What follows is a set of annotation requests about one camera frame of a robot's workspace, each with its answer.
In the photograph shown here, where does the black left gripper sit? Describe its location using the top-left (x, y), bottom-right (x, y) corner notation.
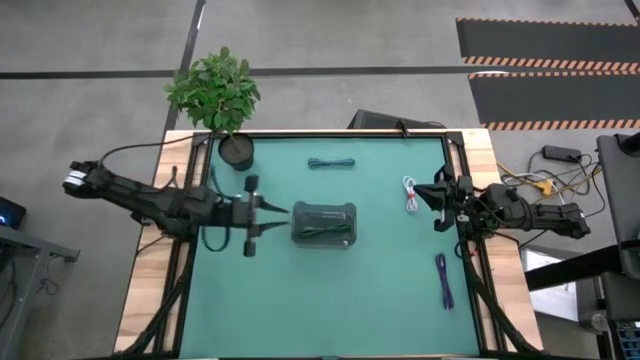
top-left (217, 174), bottom-right (290, 258)

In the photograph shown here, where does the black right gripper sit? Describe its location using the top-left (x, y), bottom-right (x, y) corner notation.
top-left (413, 164), bottom-right (476, 233)

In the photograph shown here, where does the white USB-C cable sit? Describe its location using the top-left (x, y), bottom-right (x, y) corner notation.
top-left (402, 175), bottom-right (419, 213)

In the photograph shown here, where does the green braided USB-C cable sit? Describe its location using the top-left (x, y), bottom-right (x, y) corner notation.
top-left (298, 223), bottom-right (353, 239)

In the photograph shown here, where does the teal braided USB-C cable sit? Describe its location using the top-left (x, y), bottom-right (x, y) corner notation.
top-left (307, 157), bottom-right (357, 170)

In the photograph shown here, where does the blue braided USB-C cable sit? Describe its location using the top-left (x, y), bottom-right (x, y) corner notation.
top-left (434, 253), bottom-right (456, 311)

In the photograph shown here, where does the clear plastic bin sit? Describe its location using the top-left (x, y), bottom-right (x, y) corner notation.
top-left (291, 200), bottom-right (359, 250)

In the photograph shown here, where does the black plant pot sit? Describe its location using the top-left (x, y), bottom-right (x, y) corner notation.
top-left (217, 132), bottom-right (256, 172)

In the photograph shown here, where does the black power adapter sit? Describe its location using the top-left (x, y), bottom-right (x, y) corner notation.
top-left (542, 144), bottom-right (584, 163)

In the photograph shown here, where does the green leafy plant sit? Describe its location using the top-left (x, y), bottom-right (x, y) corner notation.
top-left (163, 46), bottom-right (262, 136)

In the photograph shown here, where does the black hazard striped floor mat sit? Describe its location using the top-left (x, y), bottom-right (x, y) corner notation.
top-left (455, 17), bottom-right (640, 69)
top-left (468, 71), bottom-right (640, 132)

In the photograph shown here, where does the black support beam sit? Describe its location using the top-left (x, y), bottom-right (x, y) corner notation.
top-left (524, 243), bottom-right (624, 292)

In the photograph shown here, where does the grey cabinet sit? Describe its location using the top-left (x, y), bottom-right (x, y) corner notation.
top-left (596, 130), bottom-right (640, 281)

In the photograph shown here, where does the grey equipment stand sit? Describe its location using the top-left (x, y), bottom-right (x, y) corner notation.
top-left (574, 272), bottom-right (640, 331)

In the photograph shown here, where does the grey side desk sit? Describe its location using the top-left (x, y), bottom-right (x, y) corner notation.
top-left (0, 224), bottom-right (81, 360)

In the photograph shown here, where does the black device with blue light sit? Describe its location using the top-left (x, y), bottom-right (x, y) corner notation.
top-left (0, 196), bottom-right (28, 230)

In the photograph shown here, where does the floor cable tangle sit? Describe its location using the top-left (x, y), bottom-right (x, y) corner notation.
top-left (495, 149), bottom-right (609, 221)

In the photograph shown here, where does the black metal table frame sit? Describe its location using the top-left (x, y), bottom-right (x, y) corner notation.
top-left (149, 129), bottom-right (506, 360)

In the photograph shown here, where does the black cable conduit bundle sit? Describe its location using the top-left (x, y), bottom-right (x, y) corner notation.
top-left (119, 237), bottom-right (199, 357)
top-left (457, 234), bottom-right (544, 357)

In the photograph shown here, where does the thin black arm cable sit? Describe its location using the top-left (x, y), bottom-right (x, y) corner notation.
top-left (98, 134), bottom-right (196, 169)

